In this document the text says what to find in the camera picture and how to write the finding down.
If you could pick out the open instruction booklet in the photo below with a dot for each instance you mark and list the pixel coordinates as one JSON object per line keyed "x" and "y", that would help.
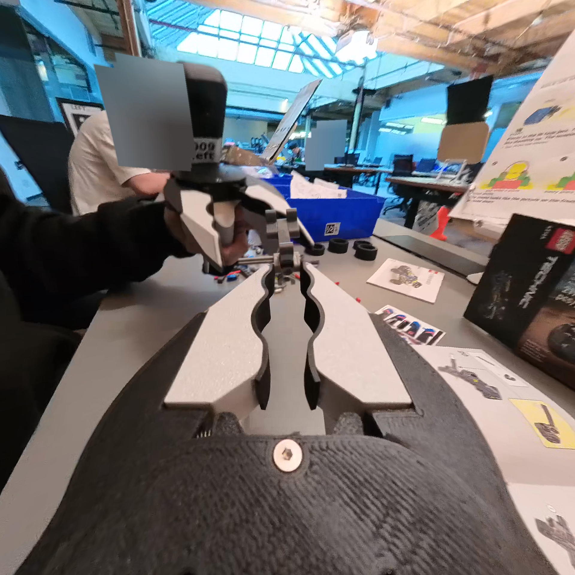
{"x": 516, "y": 417}

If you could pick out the papers in bin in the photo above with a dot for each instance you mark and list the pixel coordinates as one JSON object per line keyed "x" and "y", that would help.
{"x": 314, "y": 187}

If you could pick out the framed printed tag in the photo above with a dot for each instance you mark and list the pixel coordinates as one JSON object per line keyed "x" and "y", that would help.
{"x": 78, "y": 116}

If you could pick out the large standing instruction sheet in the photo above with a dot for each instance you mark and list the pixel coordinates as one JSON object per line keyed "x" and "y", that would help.
{"x": 525, "y": 148}

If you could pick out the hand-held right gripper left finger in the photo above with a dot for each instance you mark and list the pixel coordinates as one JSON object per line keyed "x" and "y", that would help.
{"x": 220, "y": 355}

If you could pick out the tilted display board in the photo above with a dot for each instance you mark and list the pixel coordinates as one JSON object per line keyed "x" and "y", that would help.
{"x": 292, "y": 121}

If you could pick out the blue plastic bin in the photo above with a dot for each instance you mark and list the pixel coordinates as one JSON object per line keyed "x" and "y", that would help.
{"x": 341, "y": 213}

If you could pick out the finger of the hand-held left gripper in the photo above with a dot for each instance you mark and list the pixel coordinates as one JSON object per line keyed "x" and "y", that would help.
{"x": 197, "y": 224}
{"x": 269, "y": 200}

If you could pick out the black monitor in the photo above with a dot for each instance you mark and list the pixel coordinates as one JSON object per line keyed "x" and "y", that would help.
{"x": 469, "y": 101}

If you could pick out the person's left forearm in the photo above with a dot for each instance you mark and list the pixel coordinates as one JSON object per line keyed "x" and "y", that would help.
{"x": 90, "y": 251}

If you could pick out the small white instruction leaflet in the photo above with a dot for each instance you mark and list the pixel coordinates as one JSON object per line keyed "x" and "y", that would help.
{"x": 406, "y": 281}

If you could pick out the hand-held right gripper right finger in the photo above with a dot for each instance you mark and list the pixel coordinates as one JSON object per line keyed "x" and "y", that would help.
{"x": 355, "y": 355}

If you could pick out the grey lego arm assembly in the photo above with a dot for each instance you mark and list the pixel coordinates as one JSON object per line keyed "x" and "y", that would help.
{"x": 284, "y": 251}

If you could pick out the black office chair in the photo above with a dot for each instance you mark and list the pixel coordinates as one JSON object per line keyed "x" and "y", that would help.
{"x": 36, "y": 161}

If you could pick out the tan chair back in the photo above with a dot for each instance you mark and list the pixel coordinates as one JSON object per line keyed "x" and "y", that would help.
{"x": 462, "y": 143}

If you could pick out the black lego box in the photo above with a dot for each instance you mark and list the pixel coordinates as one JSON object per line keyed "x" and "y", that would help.
{"x": 525, "y": 292}

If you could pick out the red blue lego pieces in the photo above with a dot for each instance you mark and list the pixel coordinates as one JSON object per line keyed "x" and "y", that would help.
{"x": 233, "y": 275}

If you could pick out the person's left hand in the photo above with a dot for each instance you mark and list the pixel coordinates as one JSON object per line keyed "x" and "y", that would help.
{"x": 238, "y": 249}

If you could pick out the orange plastic object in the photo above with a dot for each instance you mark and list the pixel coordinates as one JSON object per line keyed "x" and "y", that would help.
{"x": 441, "y": 224}

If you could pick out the background office desk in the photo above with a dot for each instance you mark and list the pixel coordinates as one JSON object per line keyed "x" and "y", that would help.
{"x": 422, "y": 188}

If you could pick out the lego sticker sheet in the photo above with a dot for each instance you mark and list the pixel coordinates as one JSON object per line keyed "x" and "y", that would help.
{"x": 415, "y": 330}

